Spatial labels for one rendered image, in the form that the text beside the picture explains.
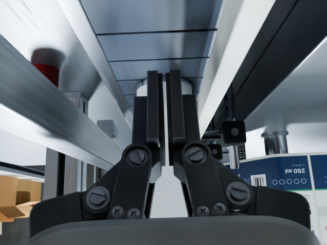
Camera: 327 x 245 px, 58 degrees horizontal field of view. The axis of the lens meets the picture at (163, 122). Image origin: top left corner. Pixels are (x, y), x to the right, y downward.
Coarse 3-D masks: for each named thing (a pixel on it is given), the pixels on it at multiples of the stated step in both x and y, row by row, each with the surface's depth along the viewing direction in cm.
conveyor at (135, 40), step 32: (96, 0) 15; (128, 0) 15; (160, 0) 16; (192, 0) 16; (224, 0) 16; (96, 32) 18; (128, 32) 18; (160, 32) 19; (192, 32) 19; (128, 64) 23; (160, 64) 23; (192, 64) 23; (128, 96) 30
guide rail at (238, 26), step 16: (240, 0) 11; (256, 0) 10; (272, 0) 10; (224, 16) 13; (240, 16) 11; (256, 16) 11; (224, 32) 14; (240, 32) 12; (256, 32) 12; (224, 48) 14; (240, 48) 14; (208, 64) 19; (224, 64) 15; (240, 64) 15; (208, 80) 19; (224, 80) 17; (208, 96) 20; (208, 112) 24
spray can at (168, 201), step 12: (144, 84) 26; (168, 156) 23; (168, 168) 23; (168, 180) 23; (156, 192) 23; (168, 192) 23; (180, 192) 23; (156, 204) 23; (168, 204) 23; (180, 204) 23; (156, 216) 23; (168, 216) 22; (180, 216) 22
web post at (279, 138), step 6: (270, 132) 51; (276, 132) 50; (282, 132) 50; (264, 138) 52; (270, 138) 51; (276, 138) 50; (282, 138) 50; (264, 144) 52; (270, 144) 51; (276, 144) 50; (282, 144) 50; (270, 150) 50; (276, 150) 50; (282, 150) 50
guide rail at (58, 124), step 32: (0, 64) 6; (32, 64) 7; (0, 96) 6; (32, 96) 7; (64, 96) 9; (0, 128) 7; (32, 128) 7; (64, 128) 9; (96, 128) 13; (96, 160) 14
